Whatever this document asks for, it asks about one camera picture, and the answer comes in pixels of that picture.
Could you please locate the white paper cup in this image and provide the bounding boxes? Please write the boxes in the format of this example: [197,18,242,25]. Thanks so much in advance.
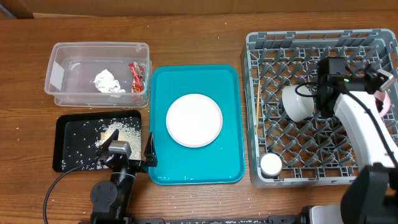
[259,152,282,178]

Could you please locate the wooden chopstick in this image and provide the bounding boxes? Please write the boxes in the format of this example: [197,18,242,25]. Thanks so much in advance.
[256,79,261,135]

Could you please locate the clear plastic bin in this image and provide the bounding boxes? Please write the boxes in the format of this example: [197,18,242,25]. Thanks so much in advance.
[44,42,152,108]

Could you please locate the teal plastic tray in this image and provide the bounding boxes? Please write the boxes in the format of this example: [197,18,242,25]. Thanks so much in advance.
[149,65,246,185]

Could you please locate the white napkin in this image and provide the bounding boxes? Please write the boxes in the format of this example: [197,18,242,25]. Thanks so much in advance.
[93,69,126,98]

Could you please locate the pink bowl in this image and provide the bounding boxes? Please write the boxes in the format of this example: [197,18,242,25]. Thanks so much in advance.
[374,91,391,118]

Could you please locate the pink plate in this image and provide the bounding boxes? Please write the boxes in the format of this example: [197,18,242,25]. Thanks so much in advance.
[165,93,223,148]

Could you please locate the red snack wrapper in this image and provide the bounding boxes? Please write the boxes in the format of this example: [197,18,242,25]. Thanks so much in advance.
[129,62,144,93]

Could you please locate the grey dishwasher rack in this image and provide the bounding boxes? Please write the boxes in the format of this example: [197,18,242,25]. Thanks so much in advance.
[241,29,397,188]

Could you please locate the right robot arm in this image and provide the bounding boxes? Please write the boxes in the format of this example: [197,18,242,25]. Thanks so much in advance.
[302,57,397,223]

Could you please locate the grey bowl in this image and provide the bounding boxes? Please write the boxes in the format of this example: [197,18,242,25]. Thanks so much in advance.
[282,85,315,122]

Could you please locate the rice and food scraps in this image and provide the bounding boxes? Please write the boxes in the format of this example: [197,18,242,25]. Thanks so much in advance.
[59,117,142,172]

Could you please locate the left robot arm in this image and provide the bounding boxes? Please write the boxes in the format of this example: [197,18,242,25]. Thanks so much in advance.
[90,130,157,223]

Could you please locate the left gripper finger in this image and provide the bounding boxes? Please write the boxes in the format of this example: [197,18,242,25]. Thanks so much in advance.
[98,129,119,152]
[144,132,158,167]

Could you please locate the black waste tray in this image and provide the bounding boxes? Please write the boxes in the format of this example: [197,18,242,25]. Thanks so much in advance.
[52,110,142,172]

